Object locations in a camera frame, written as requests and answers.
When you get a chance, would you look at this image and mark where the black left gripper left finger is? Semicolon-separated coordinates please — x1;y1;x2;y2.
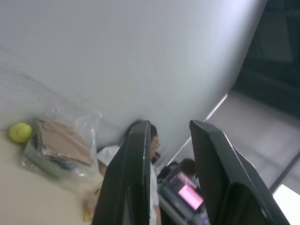
91;120;151;225

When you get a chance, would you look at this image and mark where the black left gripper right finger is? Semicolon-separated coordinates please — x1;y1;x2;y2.
189;120;291;225

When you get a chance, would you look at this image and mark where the person in white shirt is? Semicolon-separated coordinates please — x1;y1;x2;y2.
97;120;162;225

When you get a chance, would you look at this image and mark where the person with dark hair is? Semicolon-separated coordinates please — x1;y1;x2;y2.
180;158;197;180

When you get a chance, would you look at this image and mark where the laptop with pink screen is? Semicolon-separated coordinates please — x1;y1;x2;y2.
157;166;210;225

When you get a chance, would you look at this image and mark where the small yellow and red item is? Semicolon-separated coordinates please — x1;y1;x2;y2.
83;187;102;222

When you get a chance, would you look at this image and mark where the clear plastic bag with cardboard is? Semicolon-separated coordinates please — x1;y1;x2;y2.
22;112;102;186

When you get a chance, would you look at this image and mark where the yellow tennis ball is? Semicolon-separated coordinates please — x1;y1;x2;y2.
9;122;33;143

